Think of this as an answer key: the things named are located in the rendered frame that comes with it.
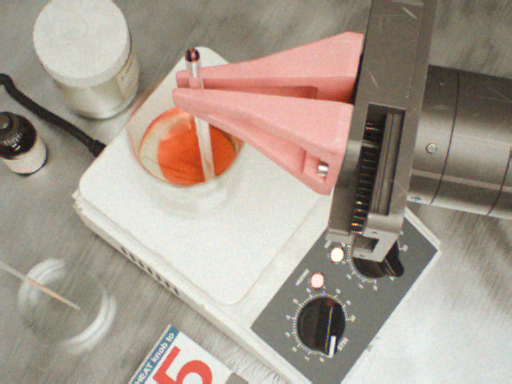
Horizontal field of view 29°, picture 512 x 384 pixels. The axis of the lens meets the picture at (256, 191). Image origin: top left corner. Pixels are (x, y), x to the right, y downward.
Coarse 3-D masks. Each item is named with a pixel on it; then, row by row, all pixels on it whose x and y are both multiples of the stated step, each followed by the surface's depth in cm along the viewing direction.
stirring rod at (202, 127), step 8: (192, 48) 38; (192, 56) 37; (192, 64) 38; (200, 64) 38; (192, 72) 39; (200, 72) 39; (192, 80) 39; (200, 80) 40; (192, 88) 40; (200, 88) 40; (200, 120) 44; (200, 128) 45; (208, 128) 46; (200, 136) 46; (208, 136) 47; (200, 144) 48; (208, 144) 48; (200, 152) 49; (208, 152) 49; (208, 160) 50; (208, 168) 51; (208, 176) 53
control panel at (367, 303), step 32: (320, 256) 60; (416, 256) 62; (288, 288) 59; (320, 288) 60; (352, 288) 61; (384, 288) 62; (256, 320) 58; (288, 320) 59; (352, 320) 61; (384, 320) 62; (288, 352) 59; (352, 352) 61
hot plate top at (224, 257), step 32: (96, 160) 58; (128, 160) 58; (256, 160) 58; (96, 192) 58; (128, 192) 58; (256, 192) 58; (288, 192) 58; (128, 224) 57; (160, 224) 57; (192, 224) 57; (224, 224) 57; (256, 224) 57; (288, 224) 57; (160, 256) 57; (192, 256) 57; (224, 256) 57; (256, 256) 57; (224, 288) 56
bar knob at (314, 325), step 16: (320, 304) 59; (336, 304) 58; (304, 320) 59; (320, 320) 59; (336, 320) 58; (304, 336) 59; (320, 336) 59; (336, 336) 58; (320, 352) 59; (336, 352) 59
